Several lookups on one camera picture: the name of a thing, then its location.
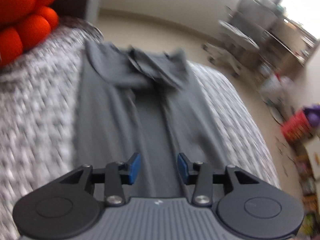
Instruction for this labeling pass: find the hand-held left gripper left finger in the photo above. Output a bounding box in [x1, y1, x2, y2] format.
[59, 152, 141, 205]

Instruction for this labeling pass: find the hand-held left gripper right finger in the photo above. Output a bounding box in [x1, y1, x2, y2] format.
[177, 152, 259, 205]

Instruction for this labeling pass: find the grey t-shirt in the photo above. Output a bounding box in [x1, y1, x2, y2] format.
[75, 40, 227, 198]

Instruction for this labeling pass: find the grey checked quilted blanket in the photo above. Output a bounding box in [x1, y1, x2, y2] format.
[0, 17, 280, 240]

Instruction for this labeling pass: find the red basket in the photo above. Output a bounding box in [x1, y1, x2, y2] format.
[281, 110, 314, 143]

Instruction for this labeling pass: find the white cardboard box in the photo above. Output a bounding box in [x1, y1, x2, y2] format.
[261, 74, 293, 100]

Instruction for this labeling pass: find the purple toy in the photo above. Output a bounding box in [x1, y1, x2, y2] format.
[302, 105, 320, 128]

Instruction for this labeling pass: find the grey white office chair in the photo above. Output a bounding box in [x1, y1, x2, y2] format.
[202, 0, 278, 77]

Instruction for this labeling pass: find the wooden shelf unit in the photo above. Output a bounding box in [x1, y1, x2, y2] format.
[260, 12, 320, 85]

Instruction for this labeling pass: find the grey sofa armrest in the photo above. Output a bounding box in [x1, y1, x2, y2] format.
[54, 0, 103, 28]

